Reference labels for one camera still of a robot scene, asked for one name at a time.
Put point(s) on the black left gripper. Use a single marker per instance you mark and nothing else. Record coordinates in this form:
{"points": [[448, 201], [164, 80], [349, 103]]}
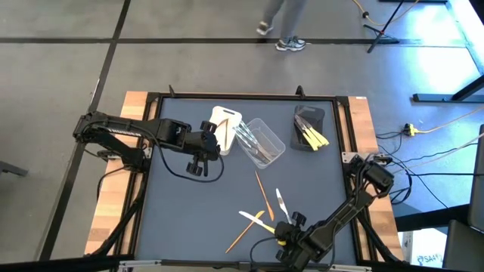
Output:
{"points": [[202, 145]]}

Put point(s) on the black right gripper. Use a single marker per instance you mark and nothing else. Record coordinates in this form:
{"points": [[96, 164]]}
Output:
{"points": [[298, 245]]}

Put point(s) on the gold cutlery piece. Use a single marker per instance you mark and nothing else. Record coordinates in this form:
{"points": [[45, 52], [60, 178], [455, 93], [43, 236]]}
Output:
{"points": [[238, 240], [264, 196], [223, 122], [226, 138]]}

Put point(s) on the green white striped straw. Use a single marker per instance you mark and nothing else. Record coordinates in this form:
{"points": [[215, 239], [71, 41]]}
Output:
{"points": [[259, 141]]}

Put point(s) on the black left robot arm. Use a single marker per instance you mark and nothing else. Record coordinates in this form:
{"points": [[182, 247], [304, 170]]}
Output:
{"points": [[121, 128]]}

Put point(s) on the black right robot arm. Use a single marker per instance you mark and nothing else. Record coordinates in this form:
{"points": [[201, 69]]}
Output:
{"points": [[340, 215]]}

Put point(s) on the white plastic bin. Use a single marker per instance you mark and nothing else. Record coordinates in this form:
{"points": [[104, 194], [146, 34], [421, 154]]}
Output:
{"points": [[234, 113]]}

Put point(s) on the clear plastic bin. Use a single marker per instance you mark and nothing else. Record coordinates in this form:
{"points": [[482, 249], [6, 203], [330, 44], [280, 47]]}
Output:
{"points": [[278, 145]]}

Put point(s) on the silver table-edge bar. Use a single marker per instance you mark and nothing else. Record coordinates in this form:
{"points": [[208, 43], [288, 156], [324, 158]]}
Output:
{"points": [[189, 263]]}

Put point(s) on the dark grey plastic bin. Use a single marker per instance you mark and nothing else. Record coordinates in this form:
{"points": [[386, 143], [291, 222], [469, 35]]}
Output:
{"points": [[317, 113]]}

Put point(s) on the white printed box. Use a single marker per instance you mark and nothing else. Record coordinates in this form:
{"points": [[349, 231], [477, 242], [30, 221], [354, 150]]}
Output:
{"points": [[427, 249]]}

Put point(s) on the black floor beam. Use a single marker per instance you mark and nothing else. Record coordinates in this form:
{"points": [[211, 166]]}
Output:
{"points": [[427, 219]]}

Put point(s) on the person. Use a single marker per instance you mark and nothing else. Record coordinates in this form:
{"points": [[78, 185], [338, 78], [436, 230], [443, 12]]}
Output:
{"points": [[291, 19]]}

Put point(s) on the yellow power plug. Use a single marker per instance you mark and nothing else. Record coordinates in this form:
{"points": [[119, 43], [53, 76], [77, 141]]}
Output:
{"points": [[412, 130]]}

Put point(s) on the black chair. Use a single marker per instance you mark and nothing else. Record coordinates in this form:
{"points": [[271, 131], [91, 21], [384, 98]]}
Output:
{"points": [[465, 249]]}

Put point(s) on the grey chair leg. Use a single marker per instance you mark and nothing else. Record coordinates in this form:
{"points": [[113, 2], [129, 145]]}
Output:
{"points": [[13, 168]]}

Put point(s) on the dark upright panel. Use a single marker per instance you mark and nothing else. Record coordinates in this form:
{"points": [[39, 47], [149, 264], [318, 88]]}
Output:
{"points": [[477, 177]]}

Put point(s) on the black desk foot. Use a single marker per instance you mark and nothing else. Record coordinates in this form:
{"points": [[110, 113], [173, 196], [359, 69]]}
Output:
{"points": [[435, 98]]}

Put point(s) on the black tripod stand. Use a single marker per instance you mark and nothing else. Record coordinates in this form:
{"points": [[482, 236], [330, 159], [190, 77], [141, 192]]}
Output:
{"points": [[380, 34]]}

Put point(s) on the small table-edge camera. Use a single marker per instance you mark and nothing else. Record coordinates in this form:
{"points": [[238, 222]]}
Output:
{"points": [[245, 265]]}

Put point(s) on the black frame bracket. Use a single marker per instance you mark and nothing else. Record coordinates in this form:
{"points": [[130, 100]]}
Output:
{"points": [[300, 91], [172, 91]]}

